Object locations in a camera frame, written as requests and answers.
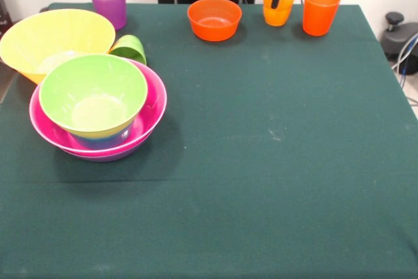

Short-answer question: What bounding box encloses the yellow-orange cup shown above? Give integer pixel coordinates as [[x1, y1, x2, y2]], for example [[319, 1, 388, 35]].
[[262, 0, 298, 27]]

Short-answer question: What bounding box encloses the green cup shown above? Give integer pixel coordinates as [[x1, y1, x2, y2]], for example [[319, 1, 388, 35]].
[[108, 34, 148, 66]]

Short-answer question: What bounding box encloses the large pink bowl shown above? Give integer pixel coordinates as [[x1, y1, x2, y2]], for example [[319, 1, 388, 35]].
[[29, 58, 169, 157]]

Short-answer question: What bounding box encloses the green bowl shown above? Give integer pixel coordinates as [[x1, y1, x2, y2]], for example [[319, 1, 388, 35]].
[[38, 54, 149, 137]]

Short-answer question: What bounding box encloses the blue bowl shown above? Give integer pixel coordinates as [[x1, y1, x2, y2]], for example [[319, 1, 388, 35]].
[[70, 122, 135, 150]]

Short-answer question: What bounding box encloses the orange cup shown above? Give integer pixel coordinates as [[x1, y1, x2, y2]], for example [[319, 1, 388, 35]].
[[302, 0, 342, 37]]

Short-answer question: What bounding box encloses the orange bowl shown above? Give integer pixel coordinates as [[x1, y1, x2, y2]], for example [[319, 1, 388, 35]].
[[187, 0, 243, 42]]

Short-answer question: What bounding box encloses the black clamp device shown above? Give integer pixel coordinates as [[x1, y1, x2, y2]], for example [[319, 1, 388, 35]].
[[380, 12, 418, 62]]

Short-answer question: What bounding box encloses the purple cup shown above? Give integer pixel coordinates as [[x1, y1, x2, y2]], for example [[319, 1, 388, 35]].
[[89, 0, 127, 31]]

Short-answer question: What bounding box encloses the dark green tablecloth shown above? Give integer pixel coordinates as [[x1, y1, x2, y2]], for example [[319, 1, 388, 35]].
[[0, 1, 418, 279]]

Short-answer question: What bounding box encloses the purple bowl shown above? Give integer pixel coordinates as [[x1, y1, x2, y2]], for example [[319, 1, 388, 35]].
[[60, 143, 154, 163]]

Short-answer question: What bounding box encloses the large yellow bowl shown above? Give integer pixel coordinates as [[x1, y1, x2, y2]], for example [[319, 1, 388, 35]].
[[0, 8, 117, 85]]

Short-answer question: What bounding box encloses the dark grey equipment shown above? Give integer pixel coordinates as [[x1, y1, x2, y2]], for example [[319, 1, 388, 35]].
[[0, 0, 16, 37]]

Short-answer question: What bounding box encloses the blue-grey cable bundle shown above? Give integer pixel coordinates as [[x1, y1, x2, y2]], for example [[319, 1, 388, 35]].
[[391, 32, 418, 76]]

